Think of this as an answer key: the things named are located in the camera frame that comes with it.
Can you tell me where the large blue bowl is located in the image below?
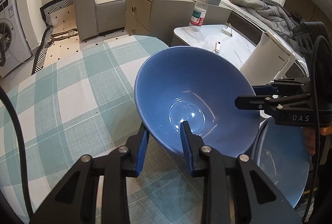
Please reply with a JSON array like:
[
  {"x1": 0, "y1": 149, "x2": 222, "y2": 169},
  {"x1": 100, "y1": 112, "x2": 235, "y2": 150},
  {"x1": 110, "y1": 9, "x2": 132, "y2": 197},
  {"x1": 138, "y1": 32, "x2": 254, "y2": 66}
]
[{"x1": 134, "y1": 46, "x2": 260, "y2": 157}]

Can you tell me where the person's right hand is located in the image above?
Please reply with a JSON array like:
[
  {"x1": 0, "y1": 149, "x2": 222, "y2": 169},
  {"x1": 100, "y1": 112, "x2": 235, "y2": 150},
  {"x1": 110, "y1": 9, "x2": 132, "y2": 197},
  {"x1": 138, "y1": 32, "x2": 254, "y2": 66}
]
[{"x1": 302, "y1": 126, "x2": 332, "y2": 155}]

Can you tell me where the white kettle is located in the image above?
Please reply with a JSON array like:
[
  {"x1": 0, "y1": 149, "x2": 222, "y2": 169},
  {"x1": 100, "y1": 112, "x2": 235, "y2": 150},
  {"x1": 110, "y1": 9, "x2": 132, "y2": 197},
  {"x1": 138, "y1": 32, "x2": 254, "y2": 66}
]
[{"x1": 240, "y1": 30, "x2": 295, "y2": 86}]

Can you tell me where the near right blue bowl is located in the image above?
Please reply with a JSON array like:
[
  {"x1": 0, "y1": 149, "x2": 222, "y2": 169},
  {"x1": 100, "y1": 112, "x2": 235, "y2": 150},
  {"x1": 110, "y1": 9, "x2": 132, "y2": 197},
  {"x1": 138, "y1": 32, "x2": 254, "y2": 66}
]
[{"x1": 250, "y1": 117, "x2": 310, "y2": 207}]

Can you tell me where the checkered teal tablecloth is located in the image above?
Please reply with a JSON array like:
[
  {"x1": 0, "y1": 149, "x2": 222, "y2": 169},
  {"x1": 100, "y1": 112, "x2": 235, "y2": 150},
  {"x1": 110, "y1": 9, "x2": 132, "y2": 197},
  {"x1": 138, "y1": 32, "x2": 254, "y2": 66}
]
[{"x1": 7, "y1": 36, "x2": 203, "y2": 223}]

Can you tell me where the grey jacket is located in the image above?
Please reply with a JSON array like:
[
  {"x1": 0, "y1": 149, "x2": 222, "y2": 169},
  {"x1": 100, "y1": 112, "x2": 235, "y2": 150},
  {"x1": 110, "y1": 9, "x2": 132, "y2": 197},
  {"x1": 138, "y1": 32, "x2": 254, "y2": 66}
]
[{"x1": 230, "y1": 0, "x2": 299, "y2": 42}]

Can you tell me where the plastic water bottle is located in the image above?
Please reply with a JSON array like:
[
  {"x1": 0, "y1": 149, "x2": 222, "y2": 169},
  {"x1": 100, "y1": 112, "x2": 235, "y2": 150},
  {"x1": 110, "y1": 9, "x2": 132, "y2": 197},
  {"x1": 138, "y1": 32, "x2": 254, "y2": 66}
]
[{"x1": 189, "y1": 0, "x2": 208, "y2": 32}]

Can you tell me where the patterned floor mat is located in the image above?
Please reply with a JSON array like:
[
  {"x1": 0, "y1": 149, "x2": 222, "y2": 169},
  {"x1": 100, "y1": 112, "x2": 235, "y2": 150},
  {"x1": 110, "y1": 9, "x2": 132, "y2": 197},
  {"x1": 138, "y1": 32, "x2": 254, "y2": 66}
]
[{"x1": 32, "y1": 0, "x2": 128, "y2": 75}]

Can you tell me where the white washing machine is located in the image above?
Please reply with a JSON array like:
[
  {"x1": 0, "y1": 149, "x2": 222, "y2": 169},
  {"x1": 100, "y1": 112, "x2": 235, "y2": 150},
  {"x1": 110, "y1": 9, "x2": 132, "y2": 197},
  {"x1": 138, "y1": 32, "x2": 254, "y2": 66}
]
[{"x1": 0, "y1": 0, "x2": 32, "y2": 78}]

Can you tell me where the black cable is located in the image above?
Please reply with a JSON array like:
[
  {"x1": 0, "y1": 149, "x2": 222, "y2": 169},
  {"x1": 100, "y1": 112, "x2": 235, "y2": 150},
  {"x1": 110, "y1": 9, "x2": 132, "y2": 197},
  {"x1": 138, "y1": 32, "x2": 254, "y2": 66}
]
[{"x1": 0, "y1": 85, "x2": 34, "y2": 214}]

